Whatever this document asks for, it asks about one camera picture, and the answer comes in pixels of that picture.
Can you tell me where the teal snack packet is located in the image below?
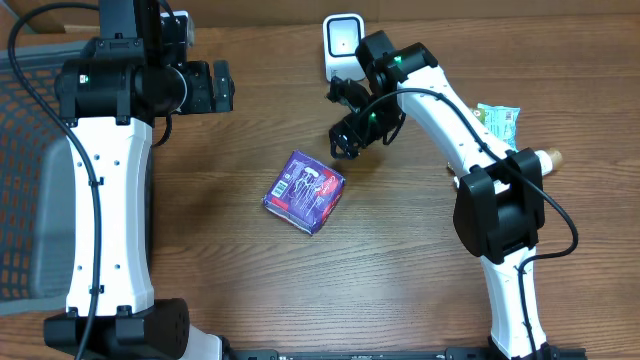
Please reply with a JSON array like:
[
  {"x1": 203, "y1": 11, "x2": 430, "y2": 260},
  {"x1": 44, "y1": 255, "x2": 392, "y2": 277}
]
[{"x1": 477, "y1": 103, "x2": 521, "y2": 149}]

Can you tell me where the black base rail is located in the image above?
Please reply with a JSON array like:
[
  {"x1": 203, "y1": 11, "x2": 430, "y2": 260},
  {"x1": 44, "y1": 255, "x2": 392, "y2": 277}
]
[{"x1": 219, "y1": 347, "x2": 589, "y2": 360}]

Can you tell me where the grey plastic basket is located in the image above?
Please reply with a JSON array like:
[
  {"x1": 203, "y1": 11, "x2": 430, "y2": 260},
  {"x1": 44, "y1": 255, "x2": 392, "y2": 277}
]
[{"x1": 1, "y1": 53, "x2": 75, "y2": 315}]

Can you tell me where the purple pad package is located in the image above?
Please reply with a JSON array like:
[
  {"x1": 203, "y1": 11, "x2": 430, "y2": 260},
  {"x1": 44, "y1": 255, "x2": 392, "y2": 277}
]
[{"x1": 262, "y1": 150, "x2": 346, "y2": 235}]

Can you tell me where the white barcode scanner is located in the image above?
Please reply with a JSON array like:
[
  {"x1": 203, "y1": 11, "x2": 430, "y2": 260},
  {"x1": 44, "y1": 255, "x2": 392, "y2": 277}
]
[{"x1": 322, "y1": 13, "x2": 365, "y2": 82}]

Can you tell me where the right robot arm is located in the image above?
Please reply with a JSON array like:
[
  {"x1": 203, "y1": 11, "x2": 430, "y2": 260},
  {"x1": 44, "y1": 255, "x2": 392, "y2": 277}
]
[{"x1": 327, "y1": 31, "x2": 547, "y2": 359}]

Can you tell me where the white tube gold cap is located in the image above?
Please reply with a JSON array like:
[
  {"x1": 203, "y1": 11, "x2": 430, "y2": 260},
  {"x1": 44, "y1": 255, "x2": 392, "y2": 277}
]
[{"x1": 535, "y1": 148, "x2": 564, "y2": 176}]

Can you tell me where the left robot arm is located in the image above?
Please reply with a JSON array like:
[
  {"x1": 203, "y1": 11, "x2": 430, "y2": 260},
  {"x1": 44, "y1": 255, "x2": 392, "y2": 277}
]
[{"x1": 44, "y1": 1, "x2": 235, "y2": 360}]

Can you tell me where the green yellow snack packet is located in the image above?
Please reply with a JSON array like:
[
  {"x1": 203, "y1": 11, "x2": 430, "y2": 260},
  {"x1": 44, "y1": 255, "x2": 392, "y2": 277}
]
[{"x1": 472, "y1": 109, "x2": 486, "y2": 123}]

